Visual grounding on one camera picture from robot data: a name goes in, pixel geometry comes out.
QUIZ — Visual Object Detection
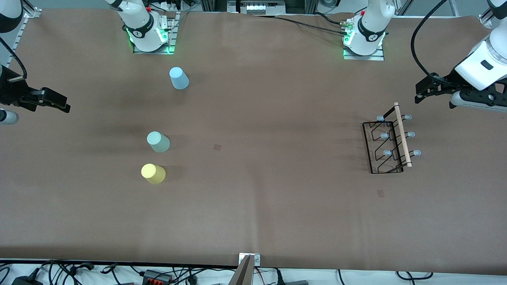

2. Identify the long black table cable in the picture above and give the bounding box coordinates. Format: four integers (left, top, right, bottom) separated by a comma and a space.
274, 14, 351, 37

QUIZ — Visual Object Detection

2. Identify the grey control box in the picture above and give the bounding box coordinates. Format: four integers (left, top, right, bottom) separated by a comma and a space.
227, 0, 287, 16

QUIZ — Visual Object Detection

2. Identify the black power adapter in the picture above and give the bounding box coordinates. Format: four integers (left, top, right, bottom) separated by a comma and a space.
11, 275, 44, 285

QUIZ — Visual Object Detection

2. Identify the black orange connector block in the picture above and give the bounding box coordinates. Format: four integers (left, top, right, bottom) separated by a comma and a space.
143, 269, 173, 284

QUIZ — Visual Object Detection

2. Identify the short black table cable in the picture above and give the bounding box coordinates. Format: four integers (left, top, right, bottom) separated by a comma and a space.
316, 11, 346, 25

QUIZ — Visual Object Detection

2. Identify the light blue plastic cup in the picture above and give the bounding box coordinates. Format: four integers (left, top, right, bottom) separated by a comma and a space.
169, 66, 190, 90

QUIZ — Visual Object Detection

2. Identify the silver mounting bracket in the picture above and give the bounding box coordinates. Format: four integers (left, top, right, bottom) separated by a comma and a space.
239, 253, 261, 267

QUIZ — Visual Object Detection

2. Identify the yellow plastic cup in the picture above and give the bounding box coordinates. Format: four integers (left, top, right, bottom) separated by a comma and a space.
141, 163, 166, 185

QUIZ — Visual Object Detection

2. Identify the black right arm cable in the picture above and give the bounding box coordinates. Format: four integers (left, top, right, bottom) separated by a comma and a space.
0, 37, 28, 80

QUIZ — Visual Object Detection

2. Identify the aluminium frame rail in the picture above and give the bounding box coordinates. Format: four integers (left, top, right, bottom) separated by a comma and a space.
478, 7, 498, 28
6, 7, 42, 57

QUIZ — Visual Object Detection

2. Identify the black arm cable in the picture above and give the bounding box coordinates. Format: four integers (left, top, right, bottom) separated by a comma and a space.
410, 0, 460, 82
0, 37, 28, 80

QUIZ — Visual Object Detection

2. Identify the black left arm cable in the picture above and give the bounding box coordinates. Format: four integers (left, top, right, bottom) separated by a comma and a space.
410, 0, 460, 82

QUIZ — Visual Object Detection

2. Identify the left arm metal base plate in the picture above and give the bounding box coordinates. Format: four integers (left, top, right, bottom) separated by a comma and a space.
343, 43, 386, 61

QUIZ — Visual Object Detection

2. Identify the black wire cup holder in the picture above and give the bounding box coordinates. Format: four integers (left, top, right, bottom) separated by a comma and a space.
362, 102, 422, 175

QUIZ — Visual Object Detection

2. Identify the pale green plastic cup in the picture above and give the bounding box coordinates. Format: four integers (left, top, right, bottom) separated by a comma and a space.
147, 131, 171, 154

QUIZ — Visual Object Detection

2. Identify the grey camera mount bar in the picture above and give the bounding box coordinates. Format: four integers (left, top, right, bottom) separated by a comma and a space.
228, 255, 254, 285

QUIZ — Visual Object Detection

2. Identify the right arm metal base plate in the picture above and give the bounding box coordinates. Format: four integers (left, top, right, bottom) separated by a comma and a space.
133, 11, 177, 55

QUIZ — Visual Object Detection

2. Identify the brown table mat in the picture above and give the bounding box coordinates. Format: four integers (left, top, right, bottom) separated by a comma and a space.
0, 9, 507, 276

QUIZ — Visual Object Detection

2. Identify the white power strip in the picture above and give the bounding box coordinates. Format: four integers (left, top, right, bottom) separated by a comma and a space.
156, 0, 187, 13

